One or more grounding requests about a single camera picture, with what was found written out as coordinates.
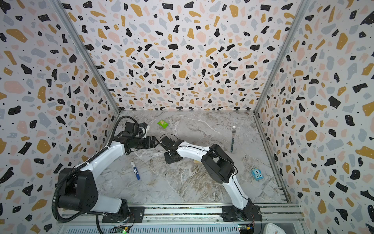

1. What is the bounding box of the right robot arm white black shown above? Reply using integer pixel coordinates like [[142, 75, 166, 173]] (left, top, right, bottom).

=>
[[160, 136, 263, 222]]

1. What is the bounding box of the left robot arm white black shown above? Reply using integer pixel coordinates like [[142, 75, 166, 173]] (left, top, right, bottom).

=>
[[54, 122, 156, 214]]

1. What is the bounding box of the green snack packet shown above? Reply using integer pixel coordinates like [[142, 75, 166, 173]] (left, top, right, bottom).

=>
[[157, 120, 169, 129]]

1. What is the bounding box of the blue marker pen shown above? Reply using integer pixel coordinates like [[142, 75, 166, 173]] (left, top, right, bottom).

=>
[[131, 161, 141, 180]]

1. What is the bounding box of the blue monster toy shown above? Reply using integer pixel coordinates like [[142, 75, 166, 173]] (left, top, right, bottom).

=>
[[251, 168, 264, 181]]

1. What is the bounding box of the white object bottom right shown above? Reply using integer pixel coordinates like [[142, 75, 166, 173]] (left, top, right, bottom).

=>
[[263, 223, 286, 234]]

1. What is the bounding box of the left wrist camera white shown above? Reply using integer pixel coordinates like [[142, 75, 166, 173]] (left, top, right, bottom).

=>
[[139, 122, 149, 138]]

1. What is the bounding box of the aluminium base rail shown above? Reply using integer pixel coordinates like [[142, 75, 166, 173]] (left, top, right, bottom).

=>
[[57, 203, 308, 234]]

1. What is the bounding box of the black corrugated cable hose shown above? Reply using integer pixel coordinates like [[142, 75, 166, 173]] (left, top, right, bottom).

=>
[[51, 115, 138, 234]]

